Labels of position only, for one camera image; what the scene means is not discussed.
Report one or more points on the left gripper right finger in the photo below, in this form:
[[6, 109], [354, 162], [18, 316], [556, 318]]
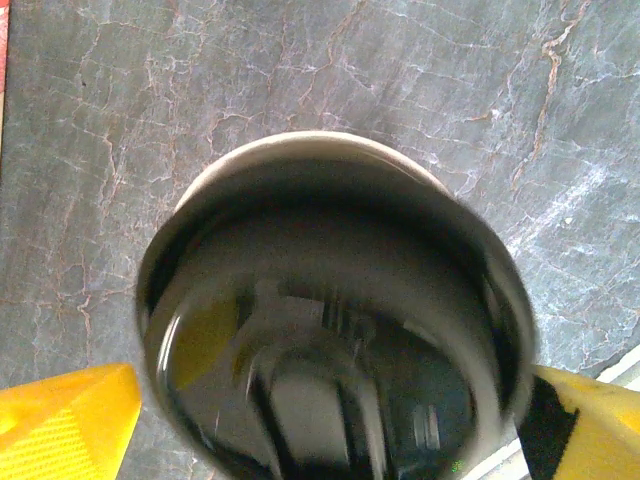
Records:
[[600, 430]]

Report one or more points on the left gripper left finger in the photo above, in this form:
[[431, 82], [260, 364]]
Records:
[[60, 430]]

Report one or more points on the black plastic cup lid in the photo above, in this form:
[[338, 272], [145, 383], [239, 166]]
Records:
[[330, 300]]

